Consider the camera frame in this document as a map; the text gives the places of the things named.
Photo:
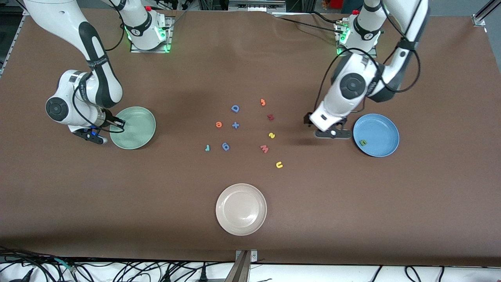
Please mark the blue foam number 6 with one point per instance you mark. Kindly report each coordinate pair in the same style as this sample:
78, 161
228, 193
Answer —
226, 146

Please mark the beige plate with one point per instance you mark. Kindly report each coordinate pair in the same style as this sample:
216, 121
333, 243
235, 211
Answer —
241, 209

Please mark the blue plate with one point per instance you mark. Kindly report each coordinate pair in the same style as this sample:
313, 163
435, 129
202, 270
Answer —
379, 133

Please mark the aluminium frame rail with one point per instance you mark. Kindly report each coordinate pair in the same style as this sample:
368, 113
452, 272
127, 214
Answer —
483, 15
9, 47

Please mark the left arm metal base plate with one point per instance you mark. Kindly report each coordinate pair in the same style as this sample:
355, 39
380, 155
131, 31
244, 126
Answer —
352, 55

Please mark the aluminium extrusion bar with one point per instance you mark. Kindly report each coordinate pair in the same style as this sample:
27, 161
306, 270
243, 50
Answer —
240, 270

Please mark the grey metal frame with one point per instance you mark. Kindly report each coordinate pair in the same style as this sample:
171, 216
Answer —
256, 6

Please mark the blue foam letter D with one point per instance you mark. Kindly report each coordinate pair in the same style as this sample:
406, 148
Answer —
235, 108

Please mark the pale green plate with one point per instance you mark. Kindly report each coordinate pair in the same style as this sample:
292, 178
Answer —
137, 135

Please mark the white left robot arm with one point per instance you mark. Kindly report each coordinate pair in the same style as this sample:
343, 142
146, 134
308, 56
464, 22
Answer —
344, 98

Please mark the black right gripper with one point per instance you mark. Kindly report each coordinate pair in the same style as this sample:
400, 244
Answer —
110, 120

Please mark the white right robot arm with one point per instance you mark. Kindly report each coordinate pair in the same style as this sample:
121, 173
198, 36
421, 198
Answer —
58, 15

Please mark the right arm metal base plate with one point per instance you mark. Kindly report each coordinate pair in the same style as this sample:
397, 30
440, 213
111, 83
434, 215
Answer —
168, 37

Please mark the pink foam letter w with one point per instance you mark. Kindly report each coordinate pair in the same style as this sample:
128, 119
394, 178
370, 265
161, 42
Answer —
264, 149

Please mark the brown table cover mat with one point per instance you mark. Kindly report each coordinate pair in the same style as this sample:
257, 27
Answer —
313, 196

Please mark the red box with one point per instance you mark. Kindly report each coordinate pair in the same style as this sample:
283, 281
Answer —
344, 4

